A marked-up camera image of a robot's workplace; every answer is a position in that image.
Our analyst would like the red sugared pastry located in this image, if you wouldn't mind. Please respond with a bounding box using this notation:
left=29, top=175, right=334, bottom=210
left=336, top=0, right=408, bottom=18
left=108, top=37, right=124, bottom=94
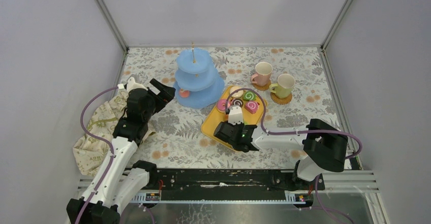
left=179, top=88, right=190, bottom=98

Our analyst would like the pink ceramic mug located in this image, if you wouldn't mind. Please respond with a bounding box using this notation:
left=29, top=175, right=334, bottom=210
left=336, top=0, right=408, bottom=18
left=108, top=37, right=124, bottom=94
left=250, top=61, right=273, bottom=86

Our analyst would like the green ceramic mug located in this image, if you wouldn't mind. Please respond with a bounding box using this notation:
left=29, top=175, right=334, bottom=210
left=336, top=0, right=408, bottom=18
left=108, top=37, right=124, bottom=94
left=269, top=74, right=296, bottom=99

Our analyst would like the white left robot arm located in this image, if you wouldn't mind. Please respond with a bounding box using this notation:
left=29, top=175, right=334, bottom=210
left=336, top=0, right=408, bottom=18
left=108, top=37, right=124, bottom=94
left=66, top=77, right=176, bottom=223

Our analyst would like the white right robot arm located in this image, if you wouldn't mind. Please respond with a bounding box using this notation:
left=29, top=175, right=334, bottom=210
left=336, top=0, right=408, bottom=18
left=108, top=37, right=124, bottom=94
left=213, top=118, right=348, bottom=189

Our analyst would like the yellow serving tray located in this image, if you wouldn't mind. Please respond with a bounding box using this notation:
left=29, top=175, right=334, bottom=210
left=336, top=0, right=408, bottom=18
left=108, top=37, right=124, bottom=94
left=201, top=98, right=267, bottom=150

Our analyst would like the pink swirl roll cake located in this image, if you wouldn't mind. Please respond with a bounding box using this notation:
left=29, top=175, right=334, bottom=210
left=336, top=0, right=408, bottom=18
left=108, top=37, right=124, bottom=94
left=244, top=101, right=259, bottom=114

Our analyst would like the chocolate swirl roll cake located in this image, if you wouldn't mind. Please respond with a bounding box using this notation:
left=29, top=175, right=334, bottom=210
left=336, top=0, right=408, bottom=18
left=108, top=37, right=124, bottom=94
left=231, top=98, right=244, bottom=107

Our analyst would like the blue three-tier cake stand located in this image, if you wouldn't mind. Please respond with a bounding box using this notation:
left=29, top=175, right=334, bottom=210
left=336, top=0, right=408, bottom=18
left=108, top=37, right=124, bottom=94
left=174, top=44, right=225, bottom=109

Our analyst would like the pink sprinkled donut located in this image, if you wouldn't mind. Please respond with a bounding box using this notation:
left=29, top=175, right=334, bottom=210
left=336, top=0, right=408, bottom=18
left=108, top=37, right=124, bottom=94
left=216, top=99, right=231, bottom=113

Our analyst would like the green swirl roll cake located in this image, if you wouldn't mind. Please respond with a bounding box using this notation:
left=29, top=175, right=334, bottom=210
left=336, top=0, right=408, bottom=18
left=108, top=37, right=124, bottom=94
left=242, top=90, right=257, bottom=101

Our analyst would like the white glazed donut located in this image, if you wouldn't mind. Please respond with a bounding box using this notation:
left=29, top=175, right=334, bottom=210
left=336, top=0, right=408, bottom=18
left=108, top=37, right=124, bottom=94
left=229, top=86, right=244, bottom=99

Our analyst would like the woven rattan coaster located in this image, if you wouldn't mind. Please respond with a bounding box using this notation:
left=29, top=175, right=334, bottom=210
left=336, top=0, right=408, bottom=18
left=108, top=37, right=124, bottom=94
left=270, top=93, right=293, bottom=105
left=252, top=81, right=271, bottom=91

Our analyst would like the beige printed cloth bag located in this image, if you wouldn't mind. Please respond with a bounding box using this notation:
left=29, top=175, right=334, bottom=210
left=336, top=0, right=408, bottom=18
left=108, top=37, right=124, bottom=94
left=72, top=91, right=156, bottom=176

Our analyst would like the floral tablecloth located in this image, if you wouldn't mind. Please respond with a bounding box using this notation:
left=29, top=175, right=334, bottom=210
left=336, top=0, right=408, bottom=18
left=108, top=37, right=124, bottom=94
left=121, top=47, right=344, bottom=169

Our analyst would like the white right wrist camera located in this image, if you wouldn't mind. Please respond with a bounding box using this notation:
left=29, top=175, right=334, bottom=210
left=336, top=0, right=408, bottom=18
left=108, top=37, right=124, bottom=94
left=228, top=106, right=244, bottom=125

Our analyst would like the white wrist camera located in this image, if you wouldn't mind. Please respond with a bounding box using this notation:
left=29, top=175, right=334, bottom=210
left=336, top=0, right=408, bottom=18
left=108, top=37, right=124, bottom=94
left=125, top=75, right=147, bottom=92
left=228, top=106, right=244, bottom=125

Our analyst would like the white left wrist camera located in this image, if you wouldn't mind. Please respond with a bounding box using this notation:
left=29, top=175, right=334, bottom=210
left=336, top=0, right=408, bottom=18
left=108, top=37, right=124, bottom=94
left=125, top=75, right=147, bottom=92

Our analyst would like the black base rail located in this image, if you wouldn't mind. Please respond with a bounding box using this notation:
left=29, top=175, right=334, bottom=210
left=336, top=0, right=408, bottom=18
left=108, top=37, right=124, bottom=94
left=144, top=169, right=325, bottom=202

